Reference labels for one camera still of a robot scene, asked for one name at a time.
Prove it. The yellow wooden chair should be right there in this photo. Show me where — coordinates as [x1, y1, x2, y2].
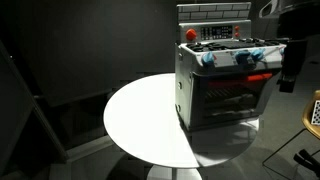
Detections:
[261, 89, 320, 171]

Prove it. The right blue stove knob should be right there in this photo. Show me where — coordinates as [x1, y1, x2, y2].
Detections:
[251, 48, 265, 61]

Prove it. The blue stove knob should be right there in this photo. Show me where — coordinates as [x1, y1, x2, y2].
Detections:
[251, 48, 265, 61]
[235, 51, 250, 65]
[201, 51, 214, 66]

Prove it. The grey toy stove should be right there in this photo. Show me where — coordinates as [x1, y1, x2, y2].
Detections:
[175, 2, 285, 131]

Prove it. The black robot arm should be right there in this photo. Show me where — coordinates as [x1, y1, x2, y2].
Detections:
[259, 0, 320, 93]

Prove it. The orange oven door handle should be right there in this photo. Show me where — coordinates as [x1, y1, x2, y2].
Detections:
[246, 73, 272, 82]

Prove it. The checkerboard calibration card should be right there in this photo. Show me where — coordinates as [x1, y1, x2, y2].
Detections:
[311, 100, 320, 126]

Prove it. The dark leaning panel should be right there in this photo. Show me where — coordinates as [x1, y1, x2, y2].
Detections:
[0, 42, 68, 175]

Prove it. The left blue stove knob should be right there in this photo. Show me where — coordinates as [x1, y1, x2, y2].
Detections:
[201, 51, 214, 66]

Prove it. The round white table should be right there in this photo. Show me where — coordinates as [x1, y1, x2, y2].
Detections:
[103, 73, 259, 180]

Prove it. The middle blue stove knob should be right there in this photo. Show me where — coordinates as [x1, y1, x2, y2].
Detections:
[235, 51, 250, 65]

